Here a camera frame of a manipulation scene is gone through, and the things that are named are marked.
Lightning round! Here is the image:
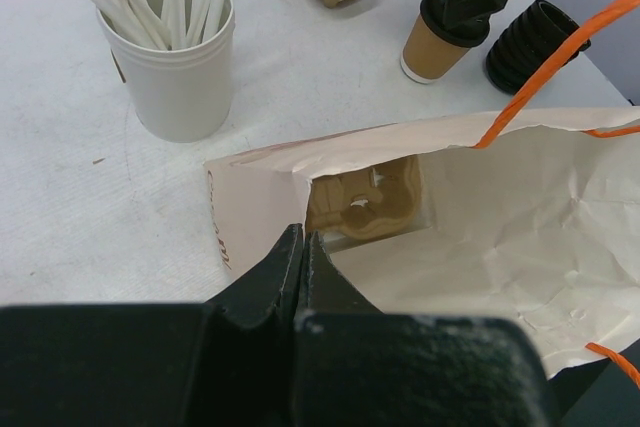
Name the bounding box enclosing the stack of black lids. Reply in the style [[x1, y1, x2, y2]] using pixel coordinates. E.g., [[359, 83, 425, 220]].
[[485, 0, 579, 95]]

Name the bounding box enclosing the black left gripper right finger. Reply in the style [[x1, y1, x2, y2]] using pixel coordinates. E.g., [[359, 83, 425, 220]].
[[293, 234, 560, 426]]

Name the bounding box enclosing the black plastic cup lid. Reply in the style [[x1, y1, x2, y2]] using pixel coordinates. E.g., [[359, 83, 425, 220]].
[[418, 0, 494, 49]]

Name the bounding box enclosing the white straw holder cup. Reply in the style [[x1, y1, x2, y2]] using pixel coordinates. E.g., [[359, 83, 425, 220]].
[[97, 0, 235, 142]]

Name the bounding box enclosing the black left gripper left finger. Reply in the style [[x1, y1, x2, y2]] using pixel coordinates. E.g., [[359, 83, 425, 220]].
[[1, 224, 304, 426]]

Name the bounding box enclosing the brown paper coffee cup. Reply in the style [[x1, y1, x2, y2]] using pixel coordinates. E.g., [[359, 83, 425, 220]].
[[400, 15, 477, 84]]

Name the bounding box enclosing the beige paper takeout bag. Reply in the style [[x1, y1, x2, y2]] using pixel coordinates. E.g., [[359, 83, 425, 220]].
[[202, 0, 640, 388]]

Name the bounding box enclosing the single brown pulp carrier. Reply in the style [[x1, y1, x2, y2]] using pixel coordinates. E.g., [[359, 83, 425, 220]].
[[305, 155, 422, 241]]

